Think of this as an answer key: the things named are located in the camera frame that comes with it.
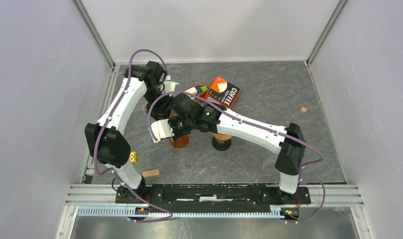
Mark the yellow toy block figure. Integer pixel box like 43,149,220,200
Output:
129,151,138,163

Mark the grey slotted cable duct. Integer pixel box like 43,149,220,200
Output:
77,206,300,219

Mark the white toy block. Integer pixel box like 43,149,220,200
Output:
185,87,198,95

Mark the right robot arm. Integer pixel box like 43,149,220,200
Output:
169,93,305,203

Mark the small wooden cube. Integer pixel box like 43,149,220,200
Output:
300,107,307,115

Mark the lime green toy brick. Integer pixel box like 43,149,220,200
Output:
201,85,209,94

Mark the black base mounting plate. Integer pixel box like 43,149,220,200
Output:
115,183,311,216

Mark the amber glass flask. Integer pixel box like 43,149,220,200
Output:
171,135,190,149

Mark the orange filter box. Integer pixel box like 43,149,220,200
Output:
204,77,240,109

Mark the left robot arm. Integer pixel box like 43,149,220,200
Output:
85,61,167,203

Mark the red toy block base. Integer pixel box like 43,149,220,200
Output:
196,85,207,98

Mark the small wooden plank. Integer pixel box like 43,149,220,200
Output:
142,169,160,178

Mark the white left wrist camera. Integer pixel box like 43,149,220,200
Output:
162,75,180,94

